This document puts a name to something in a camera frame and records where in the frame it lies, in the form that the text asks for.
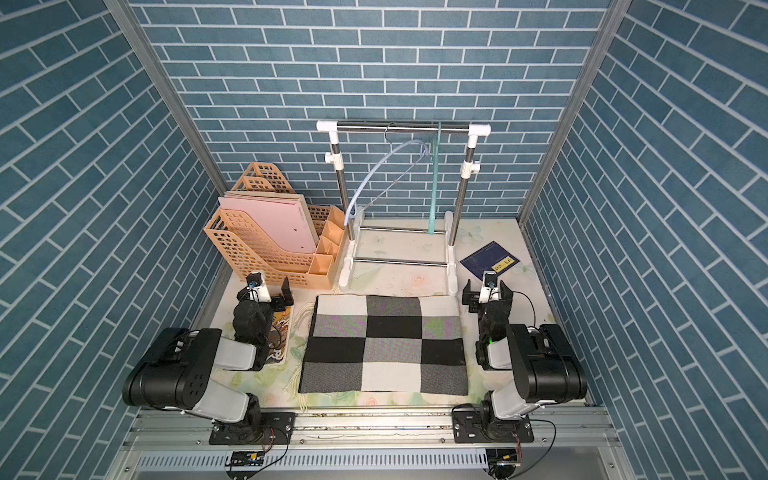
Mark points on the dark blue book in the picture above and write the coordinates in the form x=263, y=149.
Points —
x=491, y=257

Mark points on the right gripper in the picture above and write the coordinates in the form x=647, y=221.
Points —
x=471, y=299

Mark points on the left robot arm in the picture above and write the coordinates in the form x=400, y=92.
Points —
x=175, y=372

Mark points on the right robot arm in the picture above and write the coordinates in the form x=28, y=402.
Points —
x=544, y=367

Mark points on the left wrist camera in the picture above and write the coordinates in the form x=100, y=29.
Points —
x=256, y=289

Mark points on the small green circuit board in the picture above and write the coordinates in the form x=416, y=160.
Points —
x=245, y=459

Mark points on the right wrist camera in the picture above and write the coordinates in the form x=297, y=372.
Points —
x=490, y=291

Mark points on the green clothes hanger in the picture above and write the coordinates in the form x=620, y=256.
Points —
x=435, y=178

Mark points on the orange plastic file organizer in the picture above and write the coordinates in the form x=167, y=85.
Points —
x=247, y=248

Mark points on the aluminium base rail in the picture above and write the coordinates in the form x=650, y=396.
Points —
x=375, y=427

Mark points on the pink file folder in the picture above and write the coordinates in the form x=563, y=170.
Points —
x=288, y=224

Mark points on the light blue clothes hanger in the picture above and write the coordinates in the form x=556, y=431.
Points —
x=425, y=151

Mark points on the beige file folder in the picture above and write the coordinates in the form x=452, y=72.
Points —
x=266, y=195

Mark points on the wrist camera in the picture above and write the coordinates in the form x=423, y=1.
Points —
x=490, y=291
x=256, y=289

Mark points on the orange comic book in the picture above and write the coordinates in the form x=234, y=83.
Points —
x=279, y=336

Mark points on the white steel clothes rack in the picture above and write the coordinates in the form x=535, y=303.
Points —
x=473, y=131

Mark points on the black white checkered scarf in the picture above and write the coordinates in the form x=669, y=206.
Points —
x=375, y=343

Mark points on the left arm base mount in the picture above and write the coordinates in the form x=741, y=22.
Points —
x=266, y=428

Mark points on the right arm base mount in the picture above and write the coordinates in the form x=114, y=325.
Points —
x=473, y=427

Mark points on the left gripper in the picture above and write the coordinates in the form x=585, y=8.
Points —
x=282, y=298

